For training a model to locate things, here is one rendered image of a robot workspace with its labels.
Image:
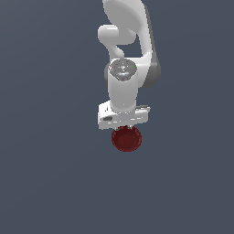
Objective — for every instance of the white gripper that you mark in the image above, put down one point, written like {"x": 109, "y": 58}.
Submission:
{"x": 122, "y": 117}

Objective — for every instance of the dark red round bowl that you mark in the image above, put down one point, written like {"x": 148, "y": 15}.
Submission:
{"x": 126, "y": 140}

